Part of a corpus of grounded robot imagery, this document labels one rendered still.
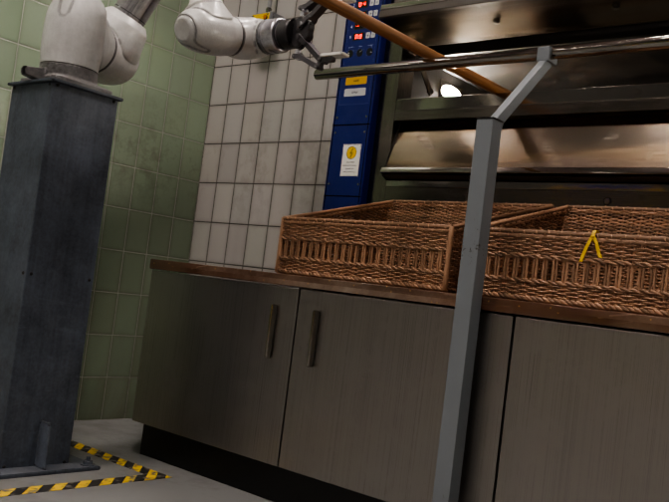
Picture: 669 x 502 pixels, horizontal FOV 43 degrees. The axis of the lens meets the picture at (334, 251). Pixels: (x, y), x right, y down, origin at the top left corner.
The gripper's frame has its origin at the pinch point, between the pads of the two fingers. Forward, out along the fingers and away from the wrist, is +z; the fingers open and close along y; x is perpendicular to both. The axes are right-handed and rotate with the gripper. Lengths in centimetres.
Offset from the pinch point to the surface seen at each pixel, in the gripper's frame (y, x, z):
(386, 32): 0.7, -4.4, 9.3
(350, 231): 48.7, -10.3, 1.3
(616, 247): 48, -9, 69
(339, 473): 106, -5, 11
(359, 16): 0.5, 6.5, 9.4
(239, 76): -12, -62, -102
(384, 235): 49, -10, 12
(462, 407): 84, 0, 44
